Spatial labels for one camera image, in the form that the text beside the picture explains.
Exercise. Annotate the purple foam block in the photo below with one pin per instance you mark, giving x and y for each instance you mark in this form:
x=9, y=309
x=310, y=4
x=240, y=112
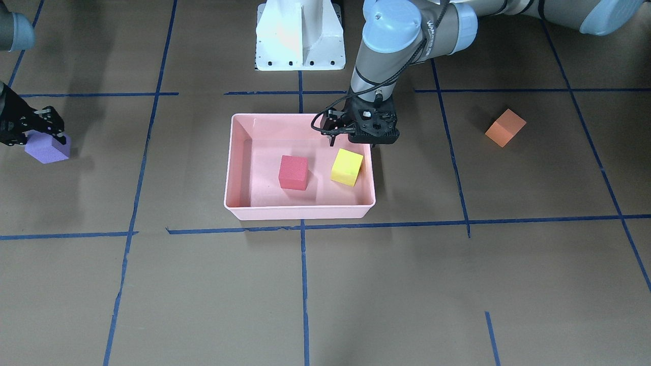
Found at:
x=46, y=149

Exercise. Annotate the orange foam block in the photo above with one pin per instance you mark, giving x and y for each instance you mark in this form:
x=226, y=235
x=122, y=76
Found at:
x=505, y=128

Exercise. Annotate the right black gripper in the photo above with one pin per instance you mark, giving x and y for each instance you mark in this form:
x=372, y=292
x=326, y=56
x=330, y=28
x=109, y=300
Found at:
x=11, y=113

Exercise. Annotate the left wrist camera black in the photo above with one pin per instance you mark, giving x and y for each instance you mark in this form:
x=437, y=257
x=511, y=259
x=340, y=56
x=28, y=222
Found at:
x=374, y=126

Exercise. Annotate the yellow foam block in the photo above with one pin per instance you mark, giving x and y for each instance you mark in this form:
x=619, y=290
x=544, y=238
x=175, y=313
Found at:
x=346, y=167

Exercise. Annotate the pink plastic bin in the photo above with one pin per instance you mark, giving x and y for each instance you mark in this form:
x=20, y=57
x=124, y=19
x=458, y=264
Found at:
x=256, y=145

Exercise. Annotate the red foam block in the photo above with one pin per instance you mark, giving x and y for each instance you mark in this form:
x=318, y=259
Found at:
x=293, y=173

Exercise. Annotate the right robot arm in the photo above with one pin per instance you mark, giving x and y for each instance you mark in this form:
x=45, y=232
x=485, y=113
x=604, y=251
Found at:
x=17, y=35

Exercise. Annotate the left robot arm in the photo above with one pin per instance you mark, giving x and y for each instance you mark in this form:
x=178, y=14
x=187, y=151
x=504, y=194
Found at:
x=399, y=34

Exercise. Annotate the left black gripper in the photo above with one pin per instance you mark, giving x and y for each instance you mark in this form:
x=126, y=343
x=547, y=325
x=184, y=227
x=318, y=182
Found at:
x=337, y=122

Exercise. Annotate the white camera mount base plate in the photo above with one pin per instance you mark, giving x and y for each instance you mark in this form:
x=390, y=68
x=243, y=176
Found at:
x=299, y=35

